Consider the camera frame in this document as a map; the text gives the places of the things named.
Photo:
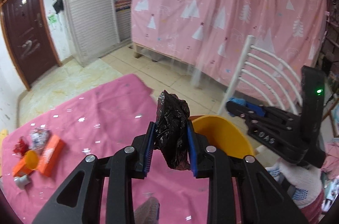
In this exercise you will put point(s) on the white gloved right hand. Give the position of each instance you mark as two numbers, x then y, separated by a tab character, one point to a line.
305	187

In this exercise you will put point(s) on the blue knitted ball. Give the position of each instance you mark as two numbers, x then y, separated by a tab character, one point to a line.
236	106

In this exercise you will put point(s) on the orange cardboard box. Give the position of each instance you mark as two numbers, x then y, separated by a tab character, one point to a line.
48	159

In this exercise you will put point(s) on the white metal chair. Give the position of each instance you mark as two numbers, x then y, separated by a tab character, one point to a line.
268	75

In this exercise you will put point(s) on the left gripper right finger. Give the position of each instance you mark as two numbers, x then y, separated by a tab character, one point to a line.
240	190

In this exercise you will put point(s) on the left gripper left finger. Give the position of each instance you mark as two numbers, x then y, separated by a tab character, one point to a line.
99	190

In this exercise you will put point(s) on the pink star tablecloth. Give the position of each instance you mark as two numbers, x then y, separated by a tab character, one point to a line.
102	121

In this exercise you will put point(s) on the orange plastic cup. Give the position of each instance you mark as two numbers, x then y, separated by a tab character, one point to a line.
31	159

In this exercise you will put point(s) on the black plastic bag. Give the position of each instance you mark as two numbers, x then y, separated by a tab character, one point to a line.
171	130

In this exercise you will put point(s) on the dark brown door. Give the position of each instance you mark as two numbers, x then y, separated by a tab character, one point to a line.
28	39

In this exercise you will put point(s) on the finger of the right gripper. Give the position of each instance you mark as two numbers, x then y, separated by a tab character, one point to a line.
248	115
256	109

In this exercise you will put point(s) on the crumpled silver wrapper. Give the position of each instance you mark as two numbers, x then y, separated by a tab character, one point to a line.
39	139

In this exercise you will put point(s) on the red shredded trash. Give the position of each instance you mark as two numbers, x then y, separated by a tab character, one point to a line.
21	147

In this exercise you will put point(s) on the pink tree pattern curtain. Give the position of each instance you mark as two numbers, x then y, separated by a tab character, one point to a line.
209	35

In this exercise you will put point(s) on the white louvred wardrobe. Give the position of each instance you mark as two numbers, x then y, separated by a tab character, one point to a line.
92	4

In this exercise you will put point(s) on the yellow round stool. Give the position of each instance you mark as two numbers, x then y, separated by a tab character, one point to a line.
3	135

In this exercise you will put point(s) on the yellow trash bin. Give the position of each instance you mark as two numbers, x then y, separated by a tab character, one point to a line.
222	134

